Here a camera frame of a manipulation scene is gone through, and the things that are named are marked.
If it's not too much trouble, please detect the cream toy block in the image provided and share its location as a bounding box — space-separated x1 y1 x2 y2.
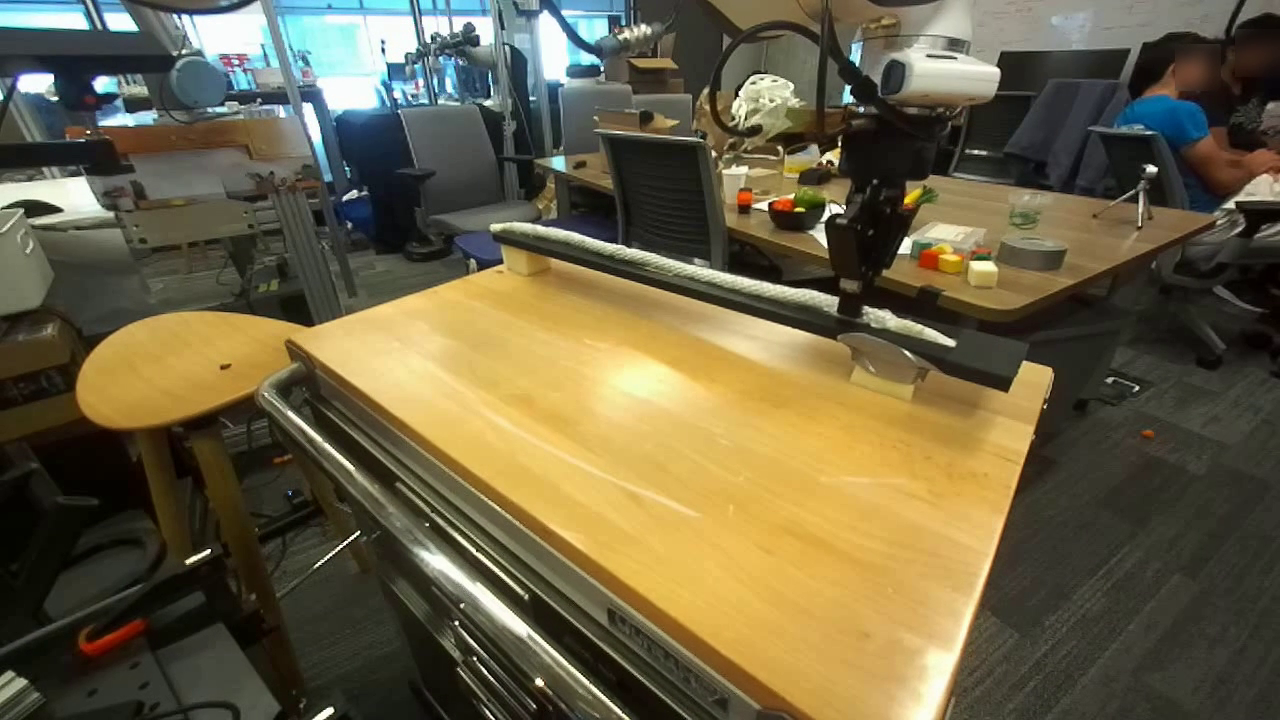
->
970 259 1001 289

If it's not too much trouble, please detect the grey duct tape roll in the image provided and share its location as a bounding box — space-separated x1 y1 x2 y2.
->
995 237 1070 273

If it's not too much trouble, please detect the white braided rope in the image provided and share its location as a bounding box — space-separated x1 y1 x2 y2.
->
491 220 960 354

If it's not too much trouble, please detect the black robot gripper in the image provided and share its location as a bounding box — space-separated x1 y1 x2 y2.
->
823 114 944 315

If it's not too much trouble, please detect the far wooden support block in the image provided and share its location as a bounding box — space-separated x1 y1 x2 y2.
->
503 248 553 278

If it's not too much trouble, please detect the red toy block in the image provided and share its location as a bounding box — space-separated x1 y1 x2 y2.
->
915 248 944 273

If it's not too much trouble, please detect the grey mesh office chair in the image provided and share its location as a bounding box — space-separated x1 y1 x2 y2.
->
600 129 729 270

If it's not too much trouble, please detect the round wooden stool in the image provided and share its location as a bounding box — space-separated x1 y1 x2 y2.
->
76 312 304 703

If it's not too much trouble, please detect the yellow toy block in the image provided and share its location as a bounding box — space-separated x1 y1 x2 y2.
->
942 251 970 278

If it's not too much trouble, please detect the wooden top tool cart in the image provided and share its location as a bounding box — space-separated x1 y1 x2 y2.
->
289 265 1052 720

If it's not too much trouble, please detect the long black rail object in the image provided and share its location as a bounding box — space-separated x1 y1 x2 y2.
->
491 220 1028 391

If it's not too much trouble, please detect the wooden support block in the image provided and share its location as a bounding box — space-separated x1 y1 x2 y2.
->
503 248 553 278
844 331 930 399

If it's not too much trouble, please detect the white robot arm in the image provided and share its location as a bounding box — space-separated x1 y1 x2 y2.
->
710 0 1001 312

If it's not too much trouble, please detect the orange handled tool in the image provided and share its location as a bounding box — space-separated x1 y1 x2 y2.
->
76 620 149 660

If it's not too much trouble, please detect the steel cart handle bar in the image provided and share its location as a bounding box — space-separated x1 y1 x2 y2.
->
255 367 628 720

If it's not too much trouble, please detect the wooden side desk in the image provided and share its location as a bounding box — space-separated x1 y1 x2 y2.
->
542 151 1211 324

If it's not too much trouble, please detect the clear plastic cup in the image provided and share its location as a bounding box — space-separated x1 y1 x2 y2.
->
1010 192 1047 232

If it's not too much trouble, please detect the grey fabric office chair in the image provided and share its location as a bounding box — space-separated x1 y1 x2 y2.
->
401 104 536 232

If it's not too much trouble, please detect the near wooden support block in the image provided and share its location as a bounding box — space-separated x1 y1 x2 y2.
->
844 331 930 399

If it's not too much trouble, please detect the person in blue shirt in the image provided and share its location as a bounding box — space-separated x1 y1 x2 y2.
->
1115 38 1280 213

